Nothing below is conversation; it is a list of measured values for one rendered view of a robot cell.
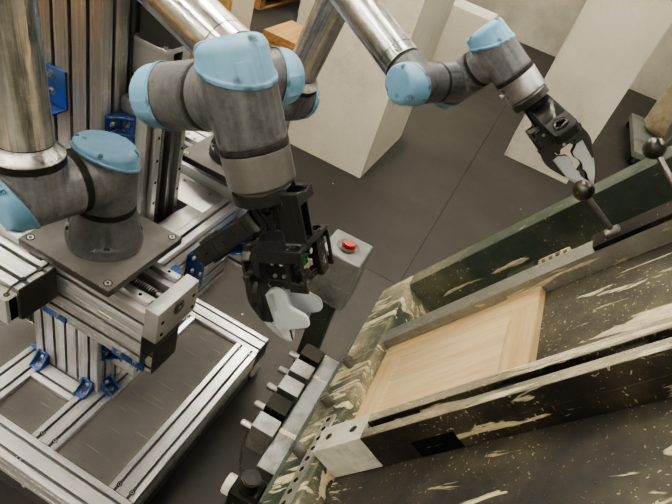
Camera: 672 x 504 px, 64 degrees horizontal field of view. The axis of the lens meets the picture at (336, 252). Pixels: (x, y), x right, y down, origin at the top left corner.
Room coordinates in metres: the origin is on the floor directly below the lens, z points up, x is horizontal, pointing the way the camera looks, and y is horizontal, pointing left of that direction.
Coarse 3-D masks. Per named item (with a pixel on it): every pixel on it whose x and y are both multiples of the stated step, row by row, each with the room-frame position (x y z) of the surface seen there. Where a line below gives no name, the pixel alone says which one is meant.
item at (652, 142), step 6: (654, 138) 0.97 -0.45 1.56; (660, 138) 0.97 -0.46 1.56; (648, 144) 0.96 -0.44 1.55; (654, 144) 0.95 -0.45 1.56; (660, 144) 0.95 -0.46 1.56; (642, 150) 0.96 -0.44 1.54; (648, 150) 0.95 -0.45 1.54; (654, 150) 0.95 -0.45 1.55; (660, 150) 0.95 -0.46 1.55; (648, 156) 0.95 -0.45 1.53; (654, 156) 0.95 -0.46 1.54; (660, 156) 0.95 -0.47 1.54; (660, 162) 0.95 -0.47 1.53; (666, 168) 0.94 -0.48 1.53; (666, 174) 0.93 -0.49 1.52
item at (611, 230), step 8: (576, 184) 0.92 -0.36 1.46; (584, 184) 0.91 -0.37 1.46; (592, 184) 0.92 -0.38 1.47; (576, 192) 0.91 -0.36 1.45; (584, 192) 0.90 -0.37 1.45; (592, 192) 0.91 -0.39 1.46; (584, 200) 0.91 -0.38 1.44; (592, 200) 0.91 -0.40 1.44; (600, 216) 0.91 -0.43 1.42; (608, 224) 0.91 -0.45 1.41; (616, 224) 0.92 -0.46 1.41; (608, 232) 0.91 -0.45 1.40; (616, 232) 0.90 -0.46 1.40
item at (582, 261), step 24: (624, 240) 0.89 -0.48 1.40; (648, 240) 0.88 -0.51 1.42; (552, 264) 0.92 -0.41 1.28; (576, 264) 0.89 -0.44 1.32; (600, 264) 0.89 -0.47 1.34; (504, 288) 0.92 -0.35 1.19; (528, 288) 0.90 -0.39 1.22; (552, 288) 0.89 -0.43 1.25; (432, 312) 0.97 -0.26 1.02; (456, 312) 0.92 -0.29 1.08; (408, 336) 0.93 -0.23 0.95
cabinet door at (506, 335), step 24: (480, 312) 0.90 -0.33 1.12; (504, 312) 0.86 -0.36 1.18; (528, 312) 0.82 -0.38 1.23; (432, 336) 0.90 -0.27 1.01; (456, 336) 0.86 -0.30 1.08; (480, 336) 0.81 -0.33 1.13; (504, 336) 0.78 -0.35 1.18; (528, 336) 0.74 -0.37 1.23; (384, 360) 0.89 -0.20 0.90; (408, 360) 0.85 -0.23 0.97; (432, 360) 0.80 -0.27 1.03; (456, 360) 0.77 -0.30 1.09; (480, 360) 0.73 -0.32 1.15; (504, 360) 0.70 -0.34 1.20; (528, 360) 0.67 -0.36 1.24; (384, 384) 0.79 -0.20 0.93; (408, 384) 0.75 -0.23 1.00; (432, 384) 0.72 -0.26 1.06; (456, 384) 0.69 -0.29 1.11; (360, 408) 0.73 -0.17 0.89; (384, 408) 0.71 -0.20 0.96
